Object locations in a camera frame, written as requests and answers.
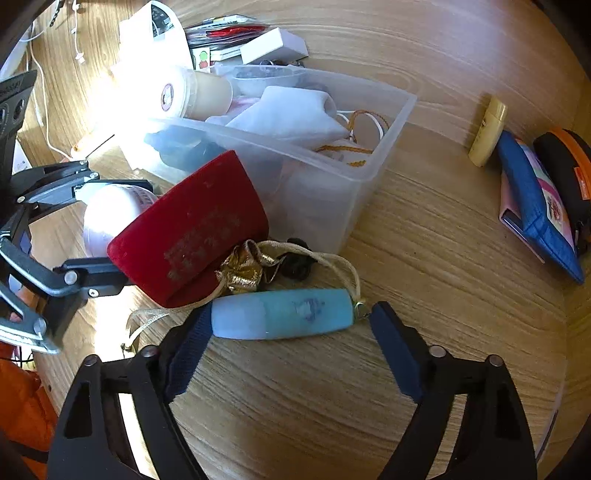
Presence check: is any blue zip pouch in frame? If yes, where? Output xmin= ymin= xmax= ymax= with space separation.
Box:
xmin=496 ymin=130 xmax=586 ymax=284

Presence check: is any clear plastic storage box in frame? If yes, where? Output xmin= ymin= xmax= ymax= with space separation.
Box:
xmin=120 ymin=65 xmax=419 ymax=254

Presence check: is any orange jacket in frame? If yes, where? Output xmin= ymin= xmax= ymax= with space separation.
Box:
xmin=0 ymin=342 xmax=58 ymax=467

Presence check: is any white paper bag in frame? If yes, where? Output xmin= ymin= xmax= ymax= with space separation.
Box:
xmin=117 ymin=0 xmax=195 ymax=70

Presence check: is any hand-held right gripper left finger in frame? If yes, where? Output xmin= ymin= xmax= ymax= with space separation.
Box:
xmin=48 ymin=305 xmax=213 ymax=480

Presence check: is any black hair tie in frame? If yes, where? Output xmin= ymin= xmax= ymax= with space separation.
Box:
xmin=277 ymin=237 xmax=319 ymax=282

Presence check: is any black orange round case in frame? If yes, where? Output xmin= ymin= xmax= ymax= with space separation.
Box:
xmin=533 ymin=128 xmax=591 ymax=257

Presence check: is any red velvet pouch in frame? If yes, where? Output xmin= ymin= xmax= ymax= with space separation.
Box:
xmin=107 ymin=150 xmax=269 ymax=309

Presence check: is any wooden desktop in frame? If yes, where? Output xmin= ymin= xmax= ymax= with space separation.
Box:
xmin=18 ymin=28 xmax=571 ymax=480

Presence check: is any small white box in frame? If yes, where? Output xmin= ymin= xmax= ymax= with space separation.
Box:
xmin=240 ymin=27 xmax=309 ymax=65

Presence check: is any stack of books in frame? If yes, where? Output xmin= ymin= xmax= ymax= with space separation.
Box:
xmin=185 ymin=14 xmax=269 ymax=61

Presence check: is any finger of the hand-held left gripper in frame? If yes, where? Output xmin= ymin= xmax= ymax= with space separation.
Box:
xmin=14 ymin=159 xmax=153 ymax=217
xmin=0 ymin=237 xmax=127 ymax=355

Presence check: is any white bowl of trinkets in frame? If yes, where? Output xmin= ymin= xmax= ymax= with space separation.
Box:
xmin=228 ymin=65 xmax=308 ymax=100

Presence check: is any blue silicone tube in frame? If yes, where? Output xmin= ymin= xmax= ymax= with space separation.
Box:
xmin=210 ymin=288 xmax=356 ymax=342

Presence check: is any yellow lotion bottle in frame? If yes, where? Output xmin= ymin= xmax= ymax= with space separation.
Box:
xmin=468 ymin=96 xmax=508 ymax=167

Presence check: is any white drawstring pouch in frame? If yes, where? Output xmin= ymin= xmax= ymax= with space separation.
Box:
xmin=205 ymin=85 xmax=393 ymax=169

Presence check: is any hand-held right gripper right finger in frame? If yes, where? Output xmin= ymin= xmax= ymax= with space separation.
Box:
xmin=369 ymin=301 xmax=539 ymax=480

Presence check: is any pink round jar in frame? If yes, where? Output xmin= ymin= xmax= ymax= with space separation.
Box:
xmin=83 ymin=182 xmax=160 ymax=259

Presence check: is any white cable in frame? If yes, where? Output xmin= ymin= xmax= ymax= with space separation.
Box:
xmin=18 ymin=0 xmax=88 ymax=160

